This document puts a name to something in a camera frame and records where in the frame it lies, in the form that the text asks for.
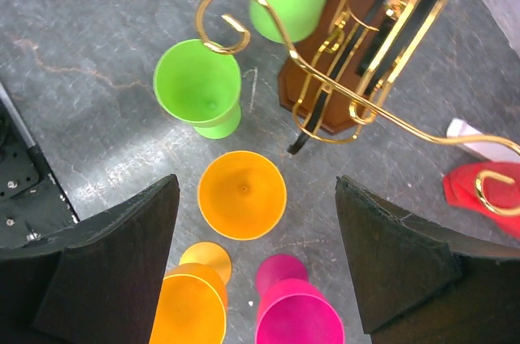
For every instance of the orange wine glass middle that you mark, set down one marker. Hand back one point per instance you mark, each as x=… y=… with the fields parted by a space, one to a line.
x=242 y=195

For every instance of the gold wine glass rack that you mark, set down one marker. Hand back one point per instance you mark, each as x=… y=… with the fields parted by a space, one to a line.
x=359 y=59

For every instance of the red cloth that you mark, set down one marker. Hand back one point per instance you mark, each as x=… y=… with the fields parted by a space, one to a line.
x=490 y=188

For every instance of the magenta wine glass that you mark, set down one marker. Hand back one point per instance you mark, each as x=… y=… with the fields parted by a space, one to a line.
x=291 y=309

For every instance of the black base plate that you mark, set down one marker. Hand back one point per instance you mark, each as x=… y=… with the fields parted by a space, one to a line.
x=33 y=203

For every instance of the orange wine glass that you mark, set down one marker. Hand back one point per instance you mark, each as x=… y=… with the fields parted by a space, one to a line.
x=193 y=301
x=242 y=195

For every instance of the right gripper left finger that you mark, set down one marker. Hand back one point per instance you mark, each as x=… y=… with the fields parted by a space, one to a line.
x=97 y=281

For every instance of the orange wine glass front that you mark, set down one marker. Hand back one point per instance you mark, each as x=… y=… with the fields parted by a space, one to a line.
x=193 y=301

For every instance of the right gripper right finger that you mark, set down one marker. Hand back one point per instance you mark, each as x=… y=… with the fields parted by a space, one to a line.
x=418 y=282

